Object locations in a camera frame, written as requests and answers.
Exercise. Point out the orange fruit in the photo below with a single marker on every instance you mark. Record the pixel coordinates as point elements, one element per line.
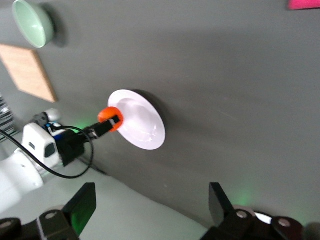
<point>107,112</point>

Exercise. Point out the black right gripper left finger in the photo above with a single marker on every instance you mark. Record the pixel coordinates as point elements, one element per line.
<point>82,205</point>

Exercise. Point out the striped black white panel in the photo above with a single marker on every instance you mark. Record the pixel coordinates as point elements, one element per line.
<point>6,117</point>

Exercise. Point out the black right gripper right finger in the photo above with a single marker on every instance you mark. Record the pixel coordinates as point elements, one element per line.
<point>220,202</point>

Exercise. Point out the pink folded cloth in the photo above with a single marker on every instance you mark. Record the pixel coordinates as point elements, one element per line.
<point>303,3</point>

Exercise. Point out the white round plate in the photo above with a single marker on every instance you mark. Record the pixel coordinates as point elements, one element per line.
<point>142,125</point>

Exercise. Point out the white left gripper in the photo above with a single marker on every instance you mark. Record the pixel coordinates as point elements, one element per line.
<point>37,142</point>

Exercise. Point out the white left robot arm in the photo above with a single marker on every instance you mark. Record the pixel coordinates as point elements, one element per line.
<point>15,180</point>

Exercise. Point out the light green bowl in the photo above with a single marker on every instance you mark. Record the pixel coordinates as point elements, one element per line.
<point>32,25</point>

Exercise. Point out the dark grey table cloth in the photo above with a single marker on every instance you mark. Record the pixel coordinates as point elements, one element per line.
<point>225,75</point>

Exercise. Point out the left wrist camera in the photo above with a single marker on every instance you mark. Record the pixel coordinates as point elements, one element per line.
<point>71,147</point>

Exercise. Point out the wooden cutting board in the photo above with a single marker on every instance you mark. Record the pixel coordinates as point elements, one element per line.
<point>27,72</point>

